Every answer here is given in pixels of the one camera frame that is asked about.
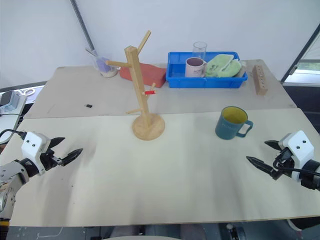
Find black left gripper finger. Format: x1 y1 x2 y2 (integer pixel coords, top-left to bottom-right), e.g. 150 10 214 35
49 136 66 151
61 147 84 167

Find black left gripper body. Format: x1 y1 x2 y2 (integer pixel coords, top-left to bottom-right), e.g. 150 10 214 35
39 142 63 173

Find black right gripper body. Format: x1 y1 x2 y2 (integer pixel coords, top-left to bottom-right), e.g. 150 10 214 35
270 148 296 181

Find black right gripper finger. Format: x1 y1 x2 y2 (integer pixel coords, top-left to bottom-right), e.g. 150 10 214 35
245 155 274 176
264 140 283 152

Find clear plastic measuring cup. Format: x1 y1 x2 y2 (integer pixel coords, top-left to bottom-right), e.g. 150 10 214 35
85 47 120 79

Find wooden mug tree stand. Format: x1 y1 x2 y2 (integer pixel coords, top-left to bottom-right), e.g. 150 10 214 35
104 30 166 142

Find teal mug with yellow inside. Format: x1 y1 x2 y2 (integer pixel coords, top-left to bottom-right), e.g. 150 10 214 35
215 105 254 141

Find grey side table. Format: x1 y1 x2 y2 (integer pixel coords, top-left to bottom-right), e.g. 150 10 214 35
0 84 46 147

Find grey box device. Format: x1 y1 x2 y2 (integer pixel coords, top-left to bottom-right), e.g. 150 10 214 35
0 90 21 114

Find wooden block with holes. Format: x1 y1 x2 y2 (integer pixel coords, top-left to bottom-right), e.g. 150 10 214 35
251 64 269 97

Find green cloth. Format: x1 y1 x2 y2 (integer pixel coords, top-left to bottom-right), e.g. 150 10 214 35
205 54 242 79

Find blue plastic bin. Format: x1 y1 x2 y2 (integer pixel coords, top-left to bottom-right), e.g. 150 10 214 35
165 51 249 89

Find pink ceramic mug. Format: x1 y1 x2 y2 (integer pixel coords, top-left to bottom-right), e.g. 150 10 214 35
184 57 208 79

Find red brick-shaped block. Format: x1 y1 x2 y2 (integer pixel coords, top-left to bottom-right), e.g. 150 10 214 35
119 62 167 89

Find grey threaded metal pole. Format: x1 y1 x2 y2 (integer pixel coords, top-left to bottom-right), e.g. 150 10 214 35
69 0 98 55

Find clear glass tumbler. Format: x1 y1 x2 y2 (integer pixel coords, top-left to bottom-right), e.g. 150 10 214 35
192 41 209 61

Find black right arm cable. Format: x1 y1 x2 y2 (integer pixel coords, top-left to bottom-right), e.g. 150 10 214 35
272 154 320 176

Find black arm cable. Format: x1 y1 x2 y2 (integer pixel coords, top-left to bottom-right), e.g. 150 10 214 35
0 128 26 141
272 154 320 176

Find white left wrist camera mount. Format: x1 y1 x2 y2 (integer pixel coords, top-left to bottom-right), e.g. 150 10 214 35
20 131 51 176

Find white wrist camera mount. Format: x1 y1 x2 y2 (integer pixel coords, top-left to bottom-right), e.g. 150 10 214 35
20 131 51 176
278 130 315 183

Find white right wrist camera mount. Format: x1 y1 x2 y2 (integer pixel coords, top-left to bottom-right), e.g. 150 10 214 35
278 130 315 183

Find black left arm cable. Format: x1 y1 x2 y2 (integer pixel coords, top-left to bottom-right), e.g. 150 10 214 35
0 128 26 141

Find white-handled scissors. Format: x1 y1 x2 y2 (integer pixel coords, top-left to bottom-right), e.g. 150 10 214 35
16 87 36 97

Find dark tent frame pole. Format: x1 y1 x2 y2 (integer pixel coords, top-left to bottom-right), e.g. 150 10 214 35
279 26 320 84

